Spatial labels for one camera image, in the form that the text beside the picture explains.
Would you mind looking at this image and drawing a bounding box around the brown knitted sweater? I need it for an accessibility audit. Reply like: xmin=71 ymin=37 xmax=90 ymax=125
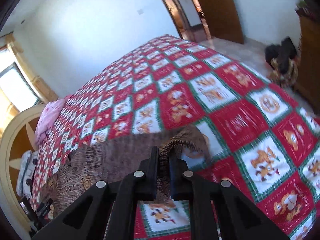
xmin=40 ymin=125 xmax=210 ymax=216

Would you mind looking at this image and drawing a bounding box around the grey patterned pillow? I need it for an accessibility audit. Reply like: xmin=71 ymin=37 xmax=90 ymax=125
xmin=16 ymin=150 xmax=38 ymax=199

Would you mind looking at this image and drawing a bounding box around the red patchwork bedspread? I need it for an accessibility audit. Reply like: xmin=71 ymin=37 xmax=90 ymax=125
xmin=30 ymin=35 xmax=319 ymax=239

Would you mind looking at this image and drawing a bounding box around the cream wooden headboard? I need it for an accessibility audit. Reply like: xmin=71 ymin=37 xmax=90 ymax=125
xmin=0 ymin=105 xmax=45 ymax=239

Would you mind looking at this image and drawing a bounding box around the pink pillow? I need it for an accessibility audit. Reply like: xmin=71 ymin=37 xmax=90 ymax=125
xmin=35 ymin=96 xmax=70 ymax=146

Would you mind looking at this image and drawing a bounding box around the yellow curtain right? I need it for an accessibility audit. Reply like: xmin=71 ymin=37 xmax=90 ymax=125
xmin=4 ymin=33 xmax=59 ymax=103

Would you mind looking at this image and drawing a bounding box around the window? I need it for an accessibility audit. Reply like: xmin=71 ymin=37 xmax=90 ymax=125
xmin=1 ymin=48 xmax=41 ymax=112

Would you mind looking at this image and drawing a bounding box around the wooden dresser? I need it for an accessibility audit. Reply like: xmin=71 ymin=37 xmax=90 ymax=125
xmin=295 ymin=8 xmax=319 ymax=112

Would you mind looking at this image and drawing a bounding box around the black bag on floor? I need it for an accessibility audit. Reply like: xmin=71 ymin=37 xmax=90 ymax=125
xmin=264 ymin=37 xmax=297 ymax=75

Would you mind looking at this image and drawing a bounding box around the brown wooden door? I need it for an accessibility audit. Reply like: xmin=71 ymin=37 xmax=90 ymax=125
xmin=198 ymin=0 xmax=244 ymax=44

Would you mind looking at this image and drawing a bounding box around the wall light switch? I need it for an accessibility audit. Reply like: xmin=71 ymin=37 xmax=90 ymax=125
xmin=137 ymin=9 xmax=144 ymax=15

